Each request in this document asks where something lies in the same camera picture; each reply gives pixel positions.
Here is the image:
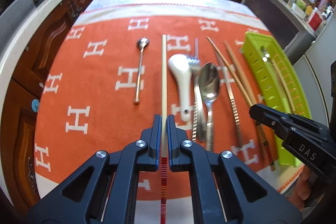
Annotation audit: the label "bamboo chopstick red striped end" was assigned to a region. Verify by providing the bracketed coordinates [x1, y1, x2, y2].
[160, 34, 168, 224]

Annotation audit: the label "dark wood kitchen cabinets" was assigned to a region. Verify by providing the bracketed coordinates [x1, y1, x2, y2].
[1, 0, 241, 216]

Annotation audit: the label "orange H-pattern cloth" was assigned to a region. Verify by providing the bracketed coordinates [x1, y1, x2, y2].
[34, 0, 303, 223]

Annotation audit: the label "small steel teaspoon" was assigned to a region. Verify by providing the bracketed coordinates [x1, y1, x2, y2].
[260, 46, 286, 103]

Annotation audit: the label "steel chopstick ridged end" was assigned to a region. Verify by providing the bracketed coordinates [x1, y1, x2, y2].
[215, 52, 242, 147]

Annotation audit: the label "steel teaspoon gold handle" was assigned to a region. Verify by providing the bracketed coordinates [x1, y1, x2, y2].
[134, 38, 150, 105]

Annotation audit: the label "white ceramic soup spoon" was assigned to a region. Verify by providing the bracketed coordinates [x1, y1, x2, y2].
[168, 54, 191, 122]

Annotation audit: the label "person's right hand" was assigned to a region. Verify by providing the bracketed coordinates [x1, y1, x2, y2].
[287, 166, 311, 212]

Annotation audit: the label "steel tablespoon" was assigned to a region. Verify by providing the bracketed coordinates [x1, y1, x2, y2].
[199, 63, 220, 152]

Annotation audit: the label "steel fork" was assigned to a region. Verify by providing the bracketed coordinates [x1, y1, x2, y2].
[186, 55, 206, 142]

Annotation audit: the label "red white box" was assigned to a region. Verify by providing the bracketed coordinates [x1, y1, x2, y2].
[307, 10, 323, 31]

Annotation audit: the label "lime green utensil tray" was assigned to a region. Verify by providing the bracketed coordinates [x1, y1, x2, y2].
[240, 31, 313, 167]

